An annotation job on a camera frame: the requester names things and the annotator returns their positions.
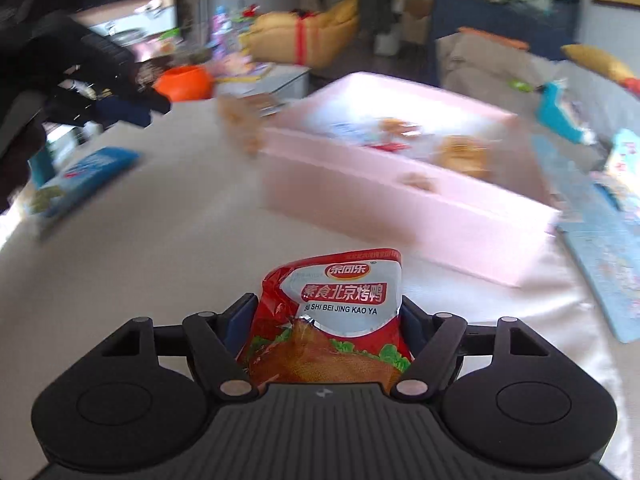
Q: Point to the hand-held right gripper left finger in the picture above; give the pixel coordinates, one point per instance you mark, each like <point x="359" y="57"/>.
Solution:
<point x="239" y="322"/>

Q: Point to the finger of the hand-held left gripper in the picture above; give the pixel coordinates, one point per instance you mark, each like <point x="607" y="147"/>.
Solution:
<point x="120" y="111"/>
<point x="145" y="97"/>

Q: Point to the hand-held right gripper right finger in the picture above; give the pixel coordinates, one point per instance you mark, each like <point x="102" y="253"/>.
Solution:
<point x="411" y="320"/>

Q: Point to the green and blue snack packet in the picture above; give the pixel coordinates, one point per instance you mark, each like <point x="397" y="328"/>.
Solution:
<point x="85" y="175"/>

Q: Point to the red snack packet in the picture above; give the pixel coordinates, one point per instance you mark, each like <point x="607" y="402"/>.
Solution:
<point x="391" y="146"/>
<point x="325" y="310"/>

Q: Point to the pink gift box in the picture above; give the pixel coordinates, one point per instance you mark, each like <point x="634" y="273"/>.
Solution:
<point x="425" y="220"/>

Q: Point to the bread packet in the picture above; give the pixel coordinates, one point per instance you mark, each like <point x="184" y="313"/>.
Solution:
<point x="461" y="156"/>

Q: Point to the brown snack packet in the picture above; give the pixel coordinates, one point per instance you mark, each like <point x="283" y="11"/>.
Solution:
<point x="396" y="126"/>

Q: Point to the blue and white snack packet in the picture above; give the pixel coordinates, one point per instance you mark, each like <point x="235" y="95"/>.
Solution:
<point x="350" y="132"/>

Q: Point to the orange pumpkin bucket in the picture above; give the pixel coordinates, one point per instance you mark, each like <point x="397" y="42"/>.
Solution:
<point x="182" y="84"/>

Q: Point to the beige tablecloth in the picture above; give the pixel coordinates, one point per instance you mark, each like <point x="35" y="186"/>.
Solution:
<point x="175" y="270"/>

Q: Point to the pink plush toy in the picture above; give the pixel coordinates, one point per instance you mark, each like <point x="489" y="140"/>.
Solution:
<point x="231" y="65"/>

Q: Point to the pink and blue water bottle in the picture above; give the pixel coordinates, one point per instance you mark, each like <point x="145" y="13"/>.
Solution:
<point x="221" y="30"/>

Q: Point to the wafer biscuit pack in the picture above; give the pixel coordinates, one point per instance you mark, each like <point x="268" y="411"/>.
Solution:
<point x="247" y="122"/>

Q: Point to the yellow book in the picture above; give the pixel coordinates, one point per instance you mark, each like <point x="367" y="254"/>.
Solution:
<point x="252" y="72"/>

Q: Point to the yellow sofa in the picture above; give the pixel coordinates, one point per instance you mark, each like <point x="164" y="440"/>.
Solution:
<point x="280" y="35"/>

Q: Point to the red ribbon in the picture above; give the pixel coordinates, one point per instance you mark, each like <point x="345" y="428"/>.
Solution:
<point x="301" y="40"/>

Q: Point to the blue bunny sticker card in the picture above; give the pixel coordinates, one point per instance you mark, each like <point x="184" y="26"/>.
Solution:
<point x="610" y="270"/>

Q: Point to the light blue flat card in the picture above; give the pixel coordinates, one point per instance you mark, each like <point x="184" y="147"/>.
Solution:
<point x="565" y="170"/>

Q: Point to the dark hanging coat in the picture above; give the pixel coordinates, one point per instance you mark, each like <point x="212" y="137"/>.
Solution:
<point x="372" y="5"/>

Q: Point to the blue toy machine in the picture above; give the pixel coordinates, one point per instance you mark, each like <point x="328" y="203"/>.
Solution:
<point x="560" y="110"/>

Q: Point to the green toy car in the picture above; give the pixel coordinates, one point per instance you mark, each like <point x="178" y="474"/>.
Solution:
<point x="520" y="85"/>

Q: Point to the grey covered sofa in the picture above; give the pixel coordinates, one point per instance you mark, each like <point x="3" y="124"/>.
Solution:
<point x="480" y="65"/>

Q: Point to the standing cartoon sticker card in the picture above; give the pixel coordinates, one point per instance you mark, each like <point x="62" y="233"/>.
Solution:
<point x="625" y="160"/>

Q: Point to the beige chair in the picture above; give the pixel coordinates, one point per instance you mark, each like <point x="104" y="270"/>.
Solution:
<point x="415" y="15"/>

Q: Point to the orange bolster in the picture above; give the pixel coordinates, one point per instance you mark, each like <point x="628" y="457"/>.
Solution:
<point x="492" y="37"/>

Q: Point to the dark blue cabinet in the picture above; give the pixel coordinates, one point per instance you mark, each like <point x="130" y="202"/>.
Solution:
<point x="500" y="20"/>

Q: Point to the yellow pillow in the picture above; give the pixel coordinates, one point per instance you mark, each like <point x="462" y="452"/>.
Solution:
<point x="597" y="61"/>

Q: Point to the orange red pillow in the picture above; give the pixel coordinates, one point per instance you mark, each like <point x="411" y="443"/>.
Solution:
<point x="632" y="86"/>

